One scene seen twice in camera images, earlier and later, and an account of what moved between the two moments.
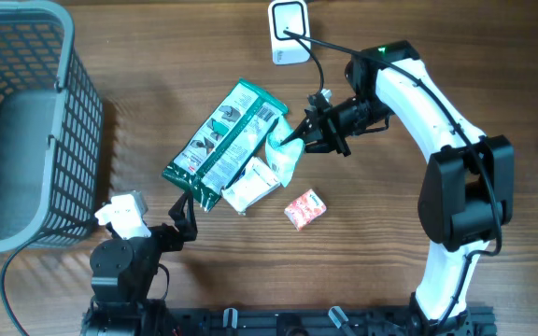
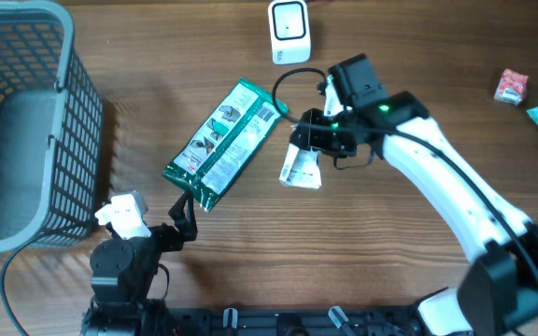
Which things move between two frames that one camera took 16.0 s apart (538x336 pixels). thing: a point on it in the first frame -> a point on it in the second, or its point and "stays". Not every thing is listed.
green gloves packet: [222, 141] stays
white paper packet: [255, 181] -> [301, 169]
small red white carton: [306, 208] -> [511, 87]
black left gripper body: [163, 240] stays
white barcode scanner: [290, 16] stays
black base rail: [295, 320] stays
